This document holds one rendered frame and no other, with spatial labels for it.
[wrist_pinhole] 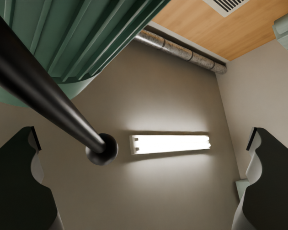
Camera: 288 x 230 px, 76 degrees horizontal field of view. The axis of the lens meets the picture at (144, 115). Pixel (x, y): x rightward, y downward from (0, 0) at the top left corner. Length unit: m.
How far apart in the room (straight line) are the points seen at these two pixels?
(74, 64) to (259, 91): 3.15
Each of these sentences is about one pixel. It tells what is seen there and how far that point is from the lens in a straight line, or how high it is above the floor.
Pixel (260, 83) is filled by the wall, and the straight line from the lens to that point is 3.27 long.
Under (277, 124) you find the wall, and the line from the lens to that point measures 3.13.
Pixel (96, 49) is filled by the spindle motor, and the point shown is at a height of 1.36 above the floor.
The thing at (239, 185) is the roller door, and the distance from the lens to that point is 3.09.
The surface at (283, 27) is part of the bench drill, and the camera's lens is 2.25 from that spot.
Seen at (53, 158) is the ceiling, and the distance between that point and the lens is 1.50.
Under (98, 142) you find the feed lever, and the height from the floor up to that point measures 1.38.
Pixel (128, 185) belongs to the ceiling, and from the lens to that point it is 1.75.
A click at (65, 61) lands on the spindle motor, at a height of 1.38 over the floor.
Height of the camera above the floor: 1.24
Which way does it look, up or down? 48 degrees up
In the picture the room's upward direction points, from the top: 114 degrees counter-clockwise
